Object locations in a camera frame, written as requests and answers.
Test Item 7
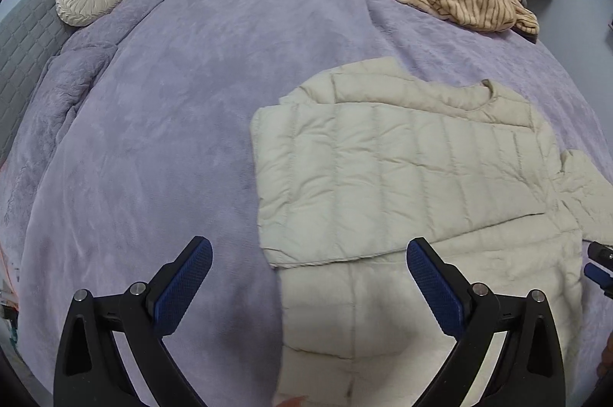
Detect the purple quilted comforter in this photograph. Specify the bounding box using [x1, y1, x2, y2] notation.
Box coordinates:
[0, 0, 187, 221]

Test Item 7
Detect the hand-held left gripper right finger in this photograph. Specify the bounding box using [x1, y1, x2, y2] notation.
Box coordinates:
[406, 237, 566, 407]

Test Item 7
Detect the cream puffer jacket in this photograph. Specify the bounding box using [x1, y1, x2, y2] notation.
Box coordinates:
[250, 57, 613, 407]

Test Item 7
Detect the purple fleece blanket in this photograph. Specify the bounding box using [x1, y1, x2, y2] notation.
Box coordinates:
[0, 0, 613, 407]

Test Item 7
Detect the grey quilted headboard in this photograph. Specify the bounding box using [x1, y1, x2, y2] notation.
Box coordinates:
[0, 0, 144, 159]

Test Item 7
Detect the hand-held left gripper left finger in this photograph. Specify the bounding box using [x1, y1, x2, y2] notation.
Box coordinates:
[54, 236, 214, 407]

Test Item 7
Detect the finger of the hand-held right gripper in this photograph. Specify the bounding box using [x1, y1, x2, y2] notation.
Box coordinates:
[587, 240, 613, 265]
[583, 262, 613, 299]

